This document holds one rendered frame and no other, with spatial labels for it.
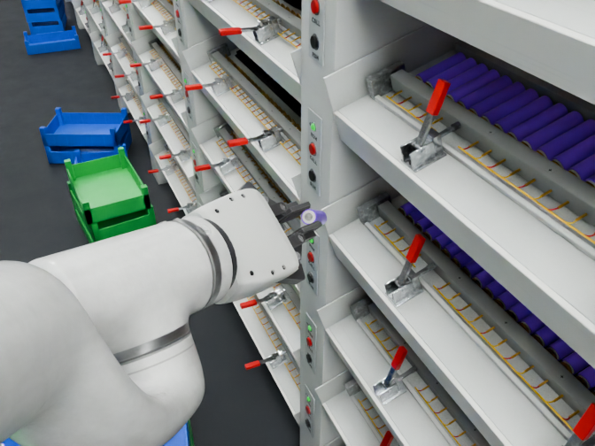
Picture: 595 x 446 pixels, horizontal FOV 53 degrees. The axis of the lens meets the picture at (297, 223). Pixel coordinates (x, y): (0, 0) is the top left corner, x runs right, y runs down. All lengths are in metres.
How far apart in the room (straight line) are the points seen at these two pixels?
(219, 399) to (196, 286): 1.08
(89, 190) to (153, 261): 1.63
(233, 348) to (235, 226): 1.12
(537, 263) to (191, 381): 0.30
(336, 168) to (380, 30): 0.19
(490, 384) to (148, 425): 0.40
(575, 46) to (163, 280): 0.33
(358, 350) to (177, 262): 0.52
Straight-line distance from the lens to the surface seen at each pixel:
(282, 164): 1.02
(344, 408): 1.12
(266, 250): 0.57
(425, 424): 0.87
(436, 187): 0.61
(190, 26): 1.41
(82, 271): 0.44
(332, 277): 0.92
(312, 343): 1.06
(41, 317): 0.31
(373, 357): 0.94
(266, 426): 1.50
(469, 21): 0.53
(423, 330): 0.73
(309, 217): 0.67
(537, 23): 0.47
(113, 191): 2.06
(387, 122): 0.71
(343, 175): 0.82
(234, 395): 1.57
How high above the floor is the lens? 1.23
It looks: 36 degrees down
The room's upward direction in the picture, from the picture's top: straight up
